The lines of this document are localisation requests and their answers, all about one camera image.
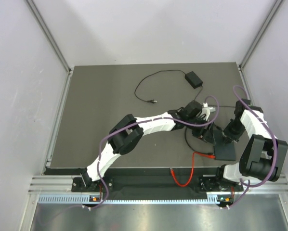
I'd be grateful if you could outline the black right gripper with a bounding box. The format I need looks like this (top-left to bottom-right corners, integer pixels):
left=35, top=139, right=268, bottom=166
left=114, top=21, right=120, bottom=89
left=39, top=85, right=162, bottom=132
left=222, top=119, right=246, bottom=145

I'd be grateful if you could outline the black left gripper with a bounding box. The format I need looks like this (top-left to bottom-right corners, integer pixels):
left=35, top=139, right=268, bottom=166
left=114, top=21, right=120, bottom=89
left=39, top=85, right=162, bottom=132
left=186, top=117, right=215, bottom=145

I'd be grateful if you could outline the dark grey network switch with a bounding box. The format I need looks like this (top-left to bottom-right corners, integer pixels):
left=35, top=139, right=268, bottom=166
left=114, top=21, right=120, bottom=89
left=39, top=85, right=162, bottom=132
left=214, top=129, right=236, bottom=161

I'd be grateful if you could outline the red ethernet cable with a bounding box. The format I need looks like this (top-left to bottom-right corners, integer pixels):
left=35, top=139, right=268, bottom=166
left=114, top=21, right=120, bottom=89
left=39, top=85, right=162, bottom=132
left=170, top=152, right=216, bottom=187

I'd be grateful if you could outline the black ethernet cable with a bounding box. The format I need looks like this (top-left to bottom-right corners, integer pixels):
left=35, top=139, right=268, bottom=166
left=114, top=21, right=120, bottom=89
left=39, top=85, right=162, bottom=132
left=184, top=127, right=200, bottom=153

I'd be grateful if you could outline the black power adapter cable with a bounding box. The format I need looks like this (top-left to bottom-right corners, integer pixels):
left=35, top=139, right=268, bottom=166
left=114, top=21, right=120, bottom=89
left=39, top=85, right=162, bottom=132
left=193, top=86, right=236, bottom=108

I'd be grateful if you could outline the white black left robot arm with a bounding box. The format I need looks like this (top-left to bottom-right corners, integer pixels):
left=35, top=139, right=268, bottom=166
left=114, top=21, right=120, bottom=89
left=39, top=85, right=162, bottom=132
left=80, top=100, right=220, bottom=191

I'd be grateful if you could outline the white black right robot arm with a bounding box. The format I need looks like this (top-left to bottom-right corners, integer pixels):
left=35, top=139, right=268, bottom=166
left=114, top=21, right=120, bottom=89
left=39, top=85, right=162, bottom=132
left=214, top=99, right=288, bottom=191

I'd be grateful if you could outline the dark grey table mat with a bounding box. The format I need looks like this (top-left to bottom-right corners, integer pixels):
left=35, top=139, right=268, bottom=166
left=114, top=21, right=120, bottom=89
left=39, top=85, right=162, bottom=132
left=51, top=63, right=252, bottom=168

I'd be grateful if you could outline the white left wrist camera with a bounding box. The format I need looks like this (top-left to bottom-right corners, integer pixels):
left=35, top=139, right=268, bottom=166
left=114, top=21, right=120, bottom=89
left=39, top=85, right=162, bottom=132
left=201, top=103, right=216, bottom=117

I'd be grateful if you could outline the black mains cable with plug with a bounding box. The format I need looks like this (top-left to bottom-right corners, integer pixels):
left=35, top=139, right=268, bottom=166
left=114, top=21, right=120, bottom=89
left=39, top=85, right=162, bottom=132
left=134, top=69, right=187, bottom=104

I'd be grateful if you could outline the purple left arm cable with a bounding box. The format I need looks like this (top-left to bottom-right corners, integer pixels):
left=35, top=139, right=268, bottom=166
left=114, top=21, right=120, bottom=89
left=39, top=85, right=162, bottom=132
left=35, top=95, right=221, bottom=226

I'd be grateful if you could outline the aluminium frame rail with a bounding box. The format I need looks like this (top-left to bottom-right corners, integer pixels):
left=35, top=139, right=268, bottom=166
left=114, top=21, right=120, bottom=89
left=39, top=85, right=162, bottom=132
left=28, top=175, right=288, bottom=193

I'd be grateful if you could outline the grey slotted cable duct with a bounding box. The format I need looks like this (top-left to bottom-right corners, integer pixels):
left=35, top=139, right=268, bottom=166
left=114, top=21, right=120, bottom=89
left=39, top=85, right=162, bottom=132
left=38, top=194, right=233, bottom=205

